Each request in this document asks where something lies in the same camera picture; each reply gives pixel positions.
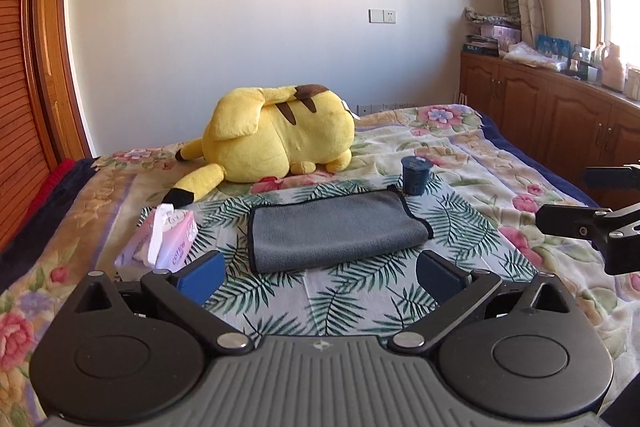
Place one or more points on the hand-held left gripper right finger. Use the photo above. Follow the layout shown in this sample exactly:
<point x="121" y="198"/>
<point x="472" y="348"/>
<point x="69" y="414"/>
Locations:
<point x="440" y="276"/>

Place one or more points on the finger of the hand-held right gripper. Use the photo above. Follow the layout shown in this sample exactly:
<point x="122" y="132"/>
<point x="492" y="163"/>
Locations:
<point x="567" y="219"/>
<point x="610" y="177"/>

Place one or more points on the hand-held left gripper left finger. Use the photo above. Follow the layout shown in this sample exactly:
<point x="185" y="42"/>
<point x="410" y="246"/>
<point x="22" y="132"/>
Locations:
<point x="202" y="278"/>

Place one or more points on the grey towel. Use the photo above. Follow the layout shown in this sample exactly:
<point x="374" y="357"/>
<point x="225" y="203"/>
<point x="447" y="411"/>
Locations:
<point x="335" y="227"/>

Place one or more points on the pink tissue pack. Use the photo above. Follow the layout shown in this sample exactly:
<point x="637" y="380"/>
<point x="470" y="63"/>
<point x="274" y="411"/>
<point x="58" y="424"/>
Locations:
<point x="175" y="237"/>

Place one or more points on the leaf print cloth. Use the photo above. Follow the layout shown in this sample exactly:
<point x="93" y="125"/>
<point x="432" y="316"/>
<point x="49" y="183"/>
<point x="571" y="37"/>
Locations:
<point x="360" y="279"/>

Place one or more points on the white container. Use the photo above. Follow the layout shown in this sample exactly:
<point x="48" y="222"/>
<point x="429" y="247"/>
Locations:
<point x="633" y="82"/>

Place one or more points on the dark blue cup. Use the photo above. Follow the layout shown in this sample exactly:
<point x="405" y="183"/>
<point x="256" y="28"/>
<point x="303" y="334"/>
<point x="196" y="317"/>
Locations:
<point x="415" y="177"/>

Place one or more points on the beige jug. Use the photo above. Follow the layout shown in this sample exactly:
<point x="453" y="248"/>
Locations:
<point x="613" y="69"/>

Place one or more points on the small white bottle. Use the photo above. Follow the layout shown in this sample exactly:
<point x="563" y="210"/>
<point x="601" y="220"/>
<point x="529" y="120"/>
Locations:
<point x="573" y="68"/>

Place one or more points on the wooden cabinet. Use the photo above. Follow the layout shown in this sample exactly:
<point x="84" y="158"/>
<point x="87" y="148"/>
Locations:
<point x="525" y="97"/>

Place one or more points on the blue picture box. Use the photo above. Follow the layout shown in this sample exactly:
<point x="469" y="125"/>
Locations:
<point x="552" y="47"/>

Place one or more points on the white folded cloth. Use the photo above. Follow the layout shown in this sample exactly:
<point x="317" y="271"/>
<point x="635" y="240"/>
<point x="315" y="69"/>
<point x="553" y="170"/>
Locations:
<point x="530" y="56"/>

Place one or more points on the yellow plush toy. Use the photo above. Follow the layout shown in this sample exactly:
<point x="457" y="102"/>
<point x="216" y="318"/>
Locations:
<point x="290" y="137"/>

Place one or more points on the red cloth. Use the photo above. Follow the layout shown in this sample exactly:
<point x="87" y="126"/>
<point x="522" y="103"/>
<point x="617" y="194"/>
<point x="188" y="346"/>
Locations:
<point x="50" y="187"/>

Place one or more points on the stack of books and boxes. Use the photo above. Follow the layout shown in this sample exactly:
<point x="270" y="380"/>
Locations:
<point x="487" y="34"/>

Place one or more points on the woven fan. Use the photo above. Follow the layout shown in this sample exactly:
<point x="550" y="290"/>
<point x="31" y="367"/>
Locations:
<point x="511" y="4"/>

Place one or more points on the wooden wardrobe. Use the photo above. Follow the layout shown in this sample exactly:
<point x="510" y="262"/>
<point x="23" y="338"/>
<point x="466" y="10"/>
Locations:
<point x="25" y="57"/>

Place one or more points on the wall socket strip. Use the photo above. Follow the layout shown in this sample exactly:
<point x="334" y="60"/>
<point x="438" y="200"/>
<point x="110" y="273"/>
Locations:
<point x="385" y="108"/>

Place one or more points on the white wall switch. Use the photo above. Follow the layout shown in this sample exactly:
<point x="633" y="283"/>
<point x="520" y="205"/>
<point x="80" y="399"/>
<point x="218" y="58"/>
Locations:
<point x="382" y="16"/>

